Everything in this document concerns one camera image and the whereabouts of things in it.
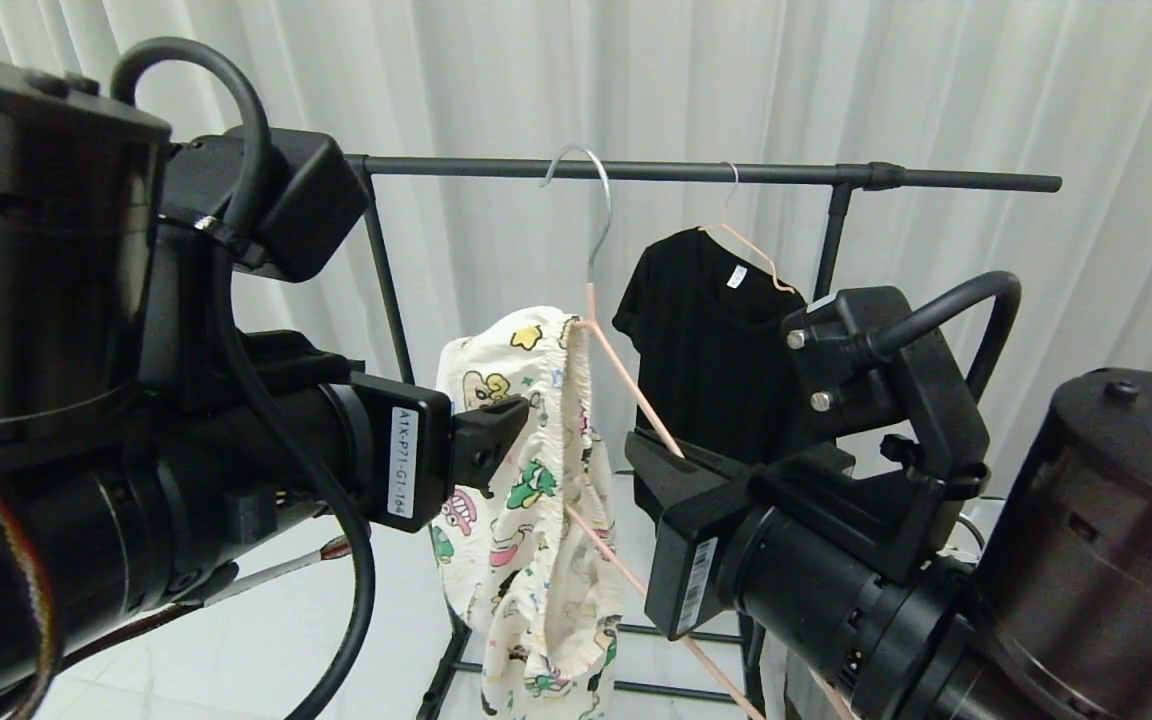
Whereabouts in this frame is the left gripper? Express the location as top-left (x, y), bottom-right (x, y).
top-left (84, 332), bottom-right (454, 623)

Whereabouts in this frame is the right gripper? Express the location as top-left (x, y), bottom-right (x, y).
top-left (644, 475), bottom-right (979, 693)

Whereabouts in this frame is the black garment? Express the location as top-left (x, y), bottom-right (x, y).
top-left (612, 228), bottom-right (842, 521)

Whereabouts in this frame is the pink clothes hanger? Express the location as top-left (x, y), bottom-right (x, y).
top-left (539, 145), bottom-right (857, 720)
top-left (698, 162), bottom-right (799, 297)

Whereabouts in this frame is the cream printed garment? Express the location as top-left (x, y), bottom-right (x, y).
top-left (433, 305), bottom-right (629, 720)

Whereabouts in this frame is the black clothes rack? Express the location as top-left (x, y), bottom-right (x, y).
top-left (341, 153), bottom-right (1063, 720)

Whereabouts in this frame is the white curtain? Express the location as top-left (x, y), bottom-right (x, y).
top-left (0, 0), bottom-right (1152, 501)

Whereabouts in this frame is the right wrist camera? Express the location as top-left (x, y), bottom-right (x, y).
top-left (781, 286), bottom-right (993, 583)

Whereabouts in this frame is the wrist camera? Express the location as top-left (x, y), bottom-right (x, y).
top-left (158, 126), bottom-right (373, 291)
top-left (781, 286), bottom-right (993, 583)

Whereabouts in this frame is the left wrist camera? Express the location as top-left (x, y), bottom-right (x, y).
top-left (158, 126), bottom-right (373, 291)

